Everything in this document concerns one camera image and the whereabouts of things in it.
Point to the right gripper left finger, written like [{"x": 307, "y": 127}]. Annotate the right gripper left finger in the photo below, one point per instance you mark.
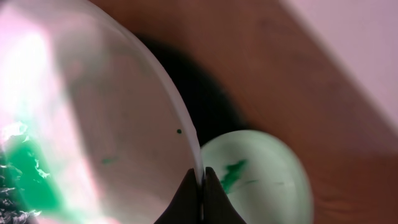
[{"x": 185, "y": 205}]

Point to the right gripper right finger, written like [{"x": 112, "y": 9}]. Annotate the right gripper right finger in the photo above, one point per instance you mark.
[{"x": 217, "y": 209}]

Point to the pale green plate back right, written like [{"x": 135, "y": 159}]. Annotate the pale green plate back right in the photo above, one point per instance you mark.
[{"x": 262, "y": 177}]

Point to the round black serving tray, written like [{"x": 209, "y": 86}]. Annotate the round black serving tray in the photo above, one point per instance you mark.
[{"x": 211, "y": 110}]

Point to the white plate with green smear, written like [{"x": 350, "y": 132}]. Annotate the white plate with green smear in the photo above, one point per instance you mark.
[{"x": 93, "y": 129}]

